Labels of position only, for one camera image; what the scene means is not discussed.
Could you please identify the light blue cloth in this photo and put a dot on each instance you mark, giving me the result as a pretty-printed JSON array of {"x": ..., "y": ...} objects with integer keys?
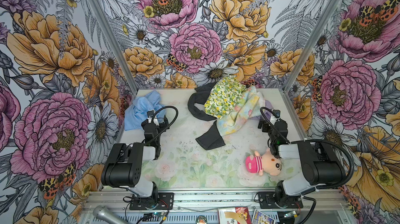
[{"x": 137, "y": 112}]

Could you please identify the aluminium front frame rail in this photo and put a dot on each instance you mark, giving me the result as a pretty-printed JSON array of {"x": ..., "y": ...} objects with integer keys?
[{"x": 331, "y": 208}]

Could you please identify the lavender cloth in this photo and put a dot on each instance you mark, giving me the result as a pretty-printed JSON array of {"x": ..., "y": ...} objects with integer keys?
[{"x": 269, "y": 106}]

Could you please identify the right green circuit board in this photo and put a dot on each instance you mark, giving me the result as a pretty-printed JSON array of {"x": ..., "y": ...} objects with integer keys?
[{"x": 291, "y": 214}]

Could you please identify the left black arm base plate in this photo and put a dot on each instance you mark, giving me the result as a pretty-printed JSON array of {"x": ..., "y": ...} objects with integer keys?
[{"x": 159, "y": 201}]

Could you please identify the red yellow card pack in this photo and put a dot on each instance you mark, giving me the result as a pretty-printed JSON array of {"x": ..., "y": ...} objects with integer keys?
[{"x": 234, "y": 215}]

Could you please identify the right aluminium corner post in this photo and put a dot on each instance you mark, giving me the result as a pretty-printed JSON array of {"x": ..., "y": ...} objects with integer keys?
[{"x": 315, "y": 34}]

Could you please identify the blue picture card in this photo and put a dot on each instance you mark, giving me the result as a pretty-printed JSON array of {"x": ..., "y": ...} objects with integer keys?
[{"x": 261, "y": 218}]

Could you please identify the green circuit board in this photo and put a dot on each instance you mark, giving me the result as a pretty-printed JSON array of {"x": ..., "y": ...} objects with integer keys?
[
  {"x": 160, "y": 215},
  {"x": 291, "y": 214}
]

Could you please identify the left aluminium corner post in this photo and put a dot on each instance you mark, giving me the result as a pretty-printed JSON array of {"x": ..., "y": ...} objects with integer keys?
[{"x": 99, "y": 13}]

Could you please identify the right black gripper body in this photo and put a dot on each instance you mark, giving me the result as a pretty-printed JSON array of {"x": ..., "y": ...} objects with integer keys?
[{"x": 266, "y": 128}]

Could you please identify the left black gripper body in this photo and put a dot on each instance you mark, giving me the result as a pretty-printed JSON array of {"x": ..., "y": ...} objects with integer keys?
[{"x": 162, "y": 128}]

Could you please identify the aluminium corner post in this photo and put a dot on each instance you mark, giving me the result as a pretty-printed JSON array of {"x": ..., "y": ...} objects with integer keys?
[
  {"x": 99, "y": 13},
  {"x": 315, "y": 34}
]

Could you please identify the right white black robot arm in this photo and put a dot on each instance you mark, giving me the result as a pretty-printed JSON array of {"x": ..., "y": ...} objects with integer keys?
[{"x": 324, "y": 164}]

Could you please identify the small round badge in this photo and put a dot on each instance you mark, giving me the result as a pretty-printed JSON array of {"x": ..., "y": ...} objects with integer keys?
[{"x": 201, "y": 219}]

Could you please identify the left green circuit board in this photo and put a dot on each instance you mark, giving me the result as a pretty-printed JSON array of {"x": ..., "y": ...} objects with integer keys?
[{"x": 160, "y": 215}]

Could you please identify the pastel tie-dye cloth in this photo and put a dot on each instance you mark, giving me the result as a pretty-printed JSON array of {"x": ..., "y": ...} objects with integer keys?
[{"x": 248, "y": 106}]

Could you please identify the silver microphone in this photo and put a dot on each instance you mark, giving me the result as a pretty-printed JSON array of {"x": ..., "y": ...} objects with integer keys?
[{"x": 103, "y": 213}]

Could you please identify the green yellow floral cloth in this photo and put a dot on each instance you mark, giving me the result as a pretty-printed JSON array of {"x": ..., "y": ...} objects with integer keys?
[{"x": 224, "y": 96}]

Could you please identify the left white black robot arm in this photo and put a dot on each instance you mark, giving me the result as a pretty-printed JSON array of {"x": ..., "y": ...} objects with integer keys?
[{"x": 123, "y": 167}]

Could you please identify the pink plush doll toy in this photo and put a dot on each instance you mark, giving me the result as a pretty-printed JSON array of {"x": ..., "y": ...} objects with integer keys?
[{"x": 266, "y": 163}]

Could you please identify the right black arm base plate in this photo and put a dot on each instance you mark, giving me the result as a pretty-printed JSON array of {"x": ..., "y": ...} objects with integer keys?
[{"x": 269, "y": 200}]

